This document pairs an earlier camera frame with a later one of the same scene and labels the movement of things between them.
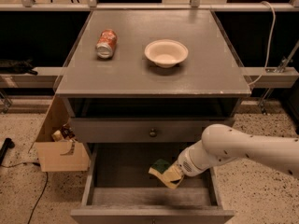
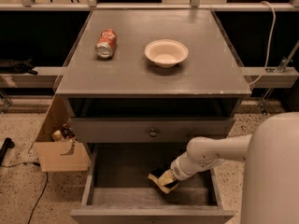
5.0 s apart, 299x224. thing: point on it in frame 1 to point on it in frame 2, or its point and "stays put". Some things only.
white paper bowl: x=165 y=53 stays put
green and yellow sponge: x=158 y=168 to x=165 y=179
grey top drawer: x=145 y=130 stays put
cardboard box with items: x=55 y=143 stays put
